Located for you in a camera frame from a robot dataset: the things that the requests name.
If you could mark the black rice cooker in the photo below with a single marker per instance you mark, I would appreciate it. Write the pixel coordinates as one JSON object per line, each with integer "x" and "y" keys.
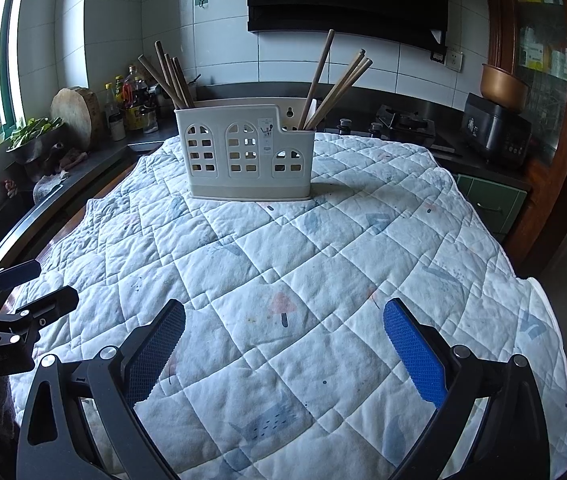
{"x": 493, "y": 130}

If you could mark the white plastic utensil holder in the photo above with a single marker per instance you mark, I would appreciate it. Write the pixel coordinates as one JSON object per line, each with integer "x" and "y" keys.
{"x": 248, "y": 191}

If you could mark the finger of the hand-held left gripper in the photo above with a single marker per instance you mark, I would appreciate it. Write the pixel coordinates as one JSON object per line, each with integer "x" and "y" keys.
{"x": 48, "y": 306}
{"x": 18, "y": 272}

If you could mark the white jar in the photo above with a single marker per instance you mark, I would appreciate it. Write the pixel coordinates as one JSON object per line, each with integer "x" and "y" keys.
{"x": 117, "y": 128}

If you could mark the wooden glass door cabinet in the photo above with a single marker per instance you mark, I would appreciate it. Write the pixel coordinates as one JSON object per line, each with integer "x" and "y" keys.
{"x": 506, "y": 35}

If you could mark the round wooden cutting board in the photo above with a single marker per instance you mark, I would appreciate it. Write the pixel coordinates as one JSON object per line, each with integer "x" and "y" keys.
{"x": 75, "y": 115}

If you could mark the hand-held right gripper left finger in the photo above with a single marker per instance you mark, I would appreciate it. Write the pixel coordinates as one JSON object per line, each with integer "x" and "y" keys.
{"x": 156, "y": 350}

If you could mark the white quilted blanket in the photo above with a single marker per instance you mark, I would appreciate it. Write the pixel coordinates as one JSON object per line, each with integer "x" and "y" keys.
{"x": 313, "y": 260}

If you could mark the green cabinet door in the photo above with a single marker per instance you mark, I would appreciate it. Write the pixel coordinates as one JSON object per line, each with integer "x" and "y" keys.
{"x": 493, "y": 200}

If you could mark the yellow seasoning container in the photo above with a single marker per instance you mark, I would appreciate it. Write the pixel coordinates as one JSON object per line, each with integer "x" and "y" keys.
{"x": 136, "y": 118}

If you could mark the small glass jar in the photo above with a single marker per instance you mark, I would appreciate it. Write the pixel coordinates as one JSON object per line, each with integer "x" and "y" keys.
{"x": 151, "y": 121}

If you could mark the white wall socket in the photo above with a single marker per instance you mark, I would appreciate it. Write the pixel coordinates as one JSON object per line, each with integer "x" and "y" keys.
{"x": 454, "y": 60}

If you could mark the red label sauce bottle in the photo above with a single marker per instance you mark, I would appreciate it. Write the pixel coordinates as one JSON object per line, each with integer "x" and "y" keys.
{"x": 122, "y": 92}

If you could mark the black stove knob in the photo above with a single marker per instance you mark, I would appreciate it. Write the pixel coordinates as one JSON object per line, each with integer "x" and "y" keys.
{"x": 376, "y": 128}
{"x": 346, "y": 124}

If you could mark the black gas stove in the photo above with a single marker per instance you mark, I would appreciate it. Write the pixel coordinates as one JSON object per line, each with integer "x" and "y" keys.
{"x": 413, "y": 130}

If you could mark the black wall plug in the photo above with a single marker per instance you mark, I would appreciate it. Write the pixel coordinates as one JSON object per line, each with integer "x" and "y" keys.
{"x": 438, "y": 55}

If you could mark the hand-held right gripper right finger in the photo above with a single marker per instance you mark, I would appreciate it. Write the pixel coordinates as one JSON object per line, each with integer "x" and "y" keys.
{"x": 413, "y": 355}

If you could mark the ginger root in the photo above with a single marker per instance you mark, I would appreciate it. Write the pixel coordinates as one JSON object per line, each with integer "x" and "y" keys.
{"x": 75, "y": 158}

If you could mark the metal bowl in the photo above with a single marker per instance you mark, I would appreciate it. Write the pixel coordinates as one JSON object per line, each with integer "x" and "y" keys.
{"x": 38, "y": 149}

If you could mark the dark small kettle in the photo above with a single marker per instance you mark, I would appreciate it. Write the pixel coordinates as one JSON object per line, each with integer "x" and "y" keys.
{"x": 53, "y": 156}

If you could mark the clear plastic bag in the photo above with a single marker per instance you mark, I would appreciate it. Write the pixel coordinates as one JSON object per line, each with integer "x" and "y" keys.
{"x": 48, "y": 185}

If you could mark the copper inner pot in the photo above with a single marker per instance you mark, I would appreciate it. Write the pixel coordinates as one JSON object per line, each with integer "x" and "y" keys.
{"x": 503, "y": 87}

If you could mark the yellow cap oil bottle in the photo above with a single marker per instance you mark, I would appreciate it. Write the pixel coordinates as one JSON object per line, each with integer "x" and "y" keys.
{"x": 110, "y": 104}

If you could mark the green vegetables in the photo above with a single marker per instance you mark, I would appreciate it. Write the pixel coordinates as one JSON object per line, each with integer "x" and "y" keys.
{"x": 33, "y": 130}

